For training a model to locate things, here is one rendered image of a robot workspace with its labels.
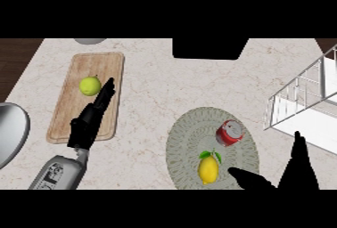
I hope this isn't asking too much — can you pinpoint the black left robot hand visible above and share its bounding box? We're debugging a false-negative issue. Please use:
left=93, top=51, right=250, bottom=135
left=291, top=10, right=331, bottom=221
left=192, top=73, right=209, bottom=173
left=67, top=77, right=117, bottom=151

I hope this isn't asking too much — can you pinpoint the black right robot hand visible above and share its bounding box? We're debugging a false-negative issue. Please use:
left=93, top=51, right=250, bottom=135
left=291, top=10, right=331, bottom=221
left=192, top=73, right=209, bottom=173
left=226, top=130, right=321, bottom=191

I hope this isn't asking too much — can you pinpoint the red can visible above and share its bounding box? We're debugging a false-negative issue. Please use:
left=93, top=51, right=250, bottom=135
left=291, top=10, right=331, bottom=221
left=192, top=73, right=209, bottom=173
left=215, top=118, right=247, bottom=148

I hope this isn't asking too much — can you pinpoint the round grey woven placemat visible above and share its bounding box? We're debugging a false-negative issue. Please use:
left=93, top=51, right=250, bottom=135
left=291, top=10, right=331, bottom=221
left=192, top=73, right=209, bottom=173
left=164, top=106, right=260, bottom=191

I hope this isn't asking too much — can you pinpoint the wooden cutting board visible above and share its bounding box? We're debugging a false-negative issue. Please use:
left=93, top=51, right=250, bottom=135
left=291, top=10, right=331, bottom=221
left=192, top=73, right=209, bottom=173
left=46, top=52, right=127, bottom=144

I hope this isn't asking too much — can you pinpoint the green lime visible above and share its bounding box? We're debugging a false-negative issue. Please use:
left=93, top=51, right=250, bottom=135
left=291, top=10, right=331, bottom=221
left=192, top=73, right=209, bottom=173
left=79, top=75, right=102, bottom=97

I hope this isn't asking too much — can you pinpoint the grey metal bowl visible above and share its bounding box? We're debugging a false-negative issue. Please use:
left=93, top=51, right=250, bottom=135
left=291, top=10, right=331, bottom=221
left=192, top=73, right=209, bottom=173
left=0, top=102, right=31, bottom=169

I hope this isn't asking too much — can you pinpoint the yellow lemon with leaves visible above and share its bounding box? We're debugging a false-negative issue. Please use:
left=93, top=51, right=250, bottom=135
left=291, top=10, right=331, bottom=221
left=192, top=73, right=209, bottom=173
left=197, top=150, right=223, bottom=186

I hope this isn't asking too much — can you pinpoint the small grey round object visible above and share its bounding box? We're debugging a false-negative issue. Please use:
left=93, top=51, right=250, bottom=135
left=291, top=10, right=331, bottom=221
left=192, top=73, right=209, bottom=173
left=73, top=38, right=108, bottom=45

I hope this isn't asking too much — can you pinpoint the white wire tiered shelf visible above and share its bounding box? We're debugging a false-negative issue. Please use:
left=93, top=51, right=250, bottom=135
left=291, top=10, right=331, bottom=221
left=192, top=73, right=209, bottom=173
left=262, top=44, right=337, bottom=156

